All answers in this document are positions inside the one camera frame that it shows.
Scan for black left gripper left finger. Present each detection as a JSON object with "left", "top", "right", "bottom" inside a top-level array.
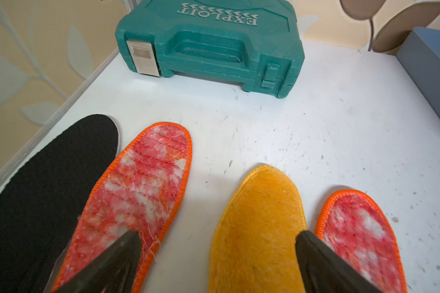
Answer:
[{"left": 55, "top": 230, "right": 143, "bottom": 293}]

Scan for red insole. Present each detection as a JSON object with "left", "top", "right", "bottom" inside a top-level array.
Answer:
[
  {"left": 315, "top": 189, "right": 408, "bottom": 293},
  {"left": 53, "top": 122, "right": 193, "bottom": 293}
]

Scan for blue-grey storage box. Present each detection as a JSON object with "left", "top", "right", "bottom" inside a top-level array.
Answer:
[{"left": 396, "top": 27, "right": 440, "bottom": 118}]

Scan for black insole left side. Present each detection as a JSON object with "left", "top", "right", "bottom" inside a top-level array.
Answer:
[{"left": 0, "top": 114, "right": 119, "bottom": 293}]

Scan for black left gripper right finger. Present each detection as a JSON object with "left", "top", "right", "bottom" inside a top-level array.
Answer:
[{"left": 295, "top": 230, "right": 380, "bottom": 293}]

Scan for green plastic tool case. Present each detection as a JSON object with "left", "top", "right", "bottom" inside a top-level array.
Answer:
[{"left": 115, "top": 1, "right": 305, "bottom": 98}]

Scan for yellow insole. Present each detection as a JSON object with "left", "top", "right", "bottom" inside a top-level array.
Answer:
[{"left": 209, "top": 165, "right": 307, "bottom": 293}]

